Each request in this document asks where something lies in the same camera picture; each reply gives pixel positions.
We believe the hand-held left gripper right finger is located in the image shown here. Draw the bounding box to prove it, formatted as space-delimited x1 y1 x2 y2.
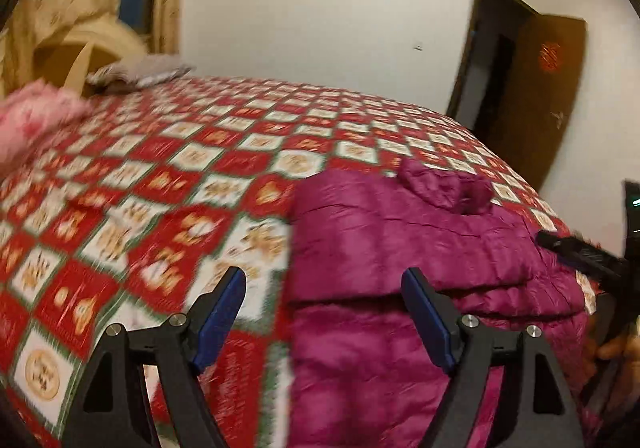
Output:
400 267 586 448

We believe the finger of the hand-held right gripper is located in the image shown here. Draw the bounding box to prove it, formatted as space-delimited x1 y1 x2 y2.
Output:
536 229 628 280
582 288 640 424

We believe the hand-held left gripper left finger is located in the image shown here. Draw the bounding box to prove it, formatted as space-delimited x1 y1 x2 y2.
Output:
62 265 248 448

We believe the magenta puffer jacket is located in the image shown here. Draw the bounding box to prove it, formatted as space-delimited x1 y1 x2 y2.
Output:
282 157 603 448

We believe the brown wooden door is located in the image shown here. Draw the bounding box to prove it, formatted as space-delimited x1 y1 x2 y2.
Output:
500 13 587 189

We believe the red checked printed blanket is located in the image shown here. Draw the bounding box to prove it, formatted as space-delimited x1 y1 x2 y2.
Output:
0 76 601 448

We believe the red door decoration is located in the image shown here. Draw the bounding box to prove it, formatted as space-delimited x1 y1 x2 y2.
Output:
539 42 561 74

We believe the grey pillow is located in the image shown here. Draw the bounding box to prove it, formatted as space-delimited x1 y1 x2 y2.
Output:
85 53 193 89

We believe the pink floral quilt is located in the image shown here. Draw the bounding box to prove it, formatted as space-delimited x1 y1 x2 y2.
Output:
0 81 96 169

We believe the cream wooden headboard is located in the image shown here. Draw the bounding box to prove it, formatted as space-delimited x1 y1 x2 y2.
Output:
30 16 148 96

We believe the dark door frame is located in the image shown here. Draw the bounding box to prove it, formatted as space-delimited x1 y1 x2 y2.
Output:
446 0 536 129

